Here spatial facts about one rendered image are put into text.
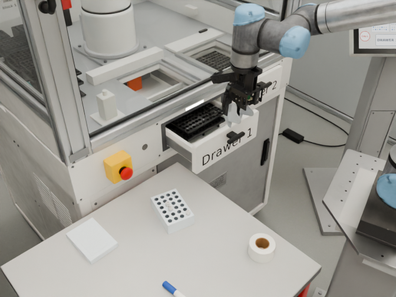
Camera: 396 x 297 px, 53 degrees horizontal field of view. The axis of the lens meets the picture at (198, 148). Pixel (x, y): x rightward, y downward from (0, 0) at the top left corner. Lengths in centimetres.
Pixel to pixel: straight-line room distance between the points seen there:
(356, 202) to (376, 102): 81
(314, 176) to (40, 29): 190
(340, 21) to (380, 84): 96
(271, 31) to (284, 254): 58
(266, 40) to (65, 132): 56
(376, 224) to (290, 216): 112
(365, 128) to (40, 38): 160
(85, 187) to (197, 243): 36
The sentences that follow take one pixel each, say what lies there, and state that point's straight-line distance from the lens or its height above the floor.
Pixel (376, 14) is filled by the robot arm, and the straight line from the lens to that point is 105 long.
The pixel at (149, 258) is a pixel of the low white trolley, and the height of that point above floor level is 76.
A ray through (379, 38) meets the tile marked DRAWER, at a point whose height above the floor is 101.
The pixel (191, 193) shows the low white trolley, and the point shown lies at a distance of 127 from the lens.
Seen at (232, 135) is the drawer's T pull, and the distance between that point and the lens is 126.
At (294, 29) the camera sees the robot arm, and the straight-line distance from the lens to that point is 101.
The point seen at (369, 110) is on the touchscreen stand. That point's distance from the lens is 207.
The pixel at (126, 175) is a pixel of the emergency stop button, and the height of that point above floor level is 88.
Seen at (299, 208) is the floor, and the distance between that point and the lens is 234.
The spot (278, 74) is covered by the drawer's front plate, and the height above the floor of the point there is 90.
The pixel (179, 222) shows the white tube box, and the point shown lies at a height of 79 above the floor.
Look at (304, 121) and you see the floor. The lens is 302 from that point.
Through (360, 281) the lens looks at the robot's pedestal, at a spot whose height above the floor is 49.
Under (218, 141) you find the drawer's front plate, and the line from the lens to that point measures 125.
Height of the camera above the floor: 166
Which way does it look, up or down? 39 degrees down
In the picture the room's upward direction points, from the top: straight up
